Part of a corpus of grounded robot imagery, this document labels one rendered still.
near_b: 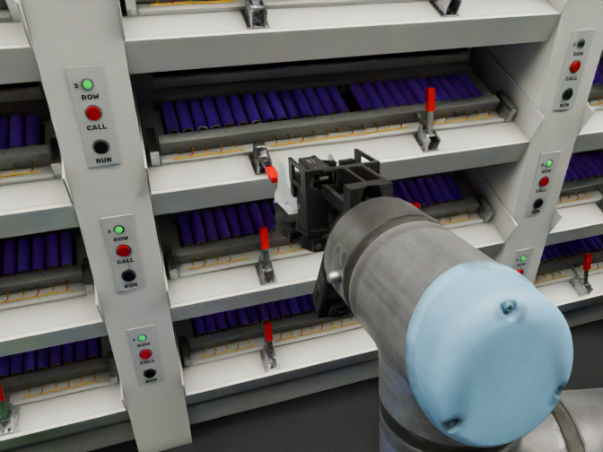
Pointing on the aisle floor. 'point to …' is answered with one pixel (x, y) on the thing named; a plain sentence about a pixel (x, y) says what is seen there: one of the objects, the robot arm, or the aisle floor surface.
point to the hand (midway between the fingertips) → (299, 195)
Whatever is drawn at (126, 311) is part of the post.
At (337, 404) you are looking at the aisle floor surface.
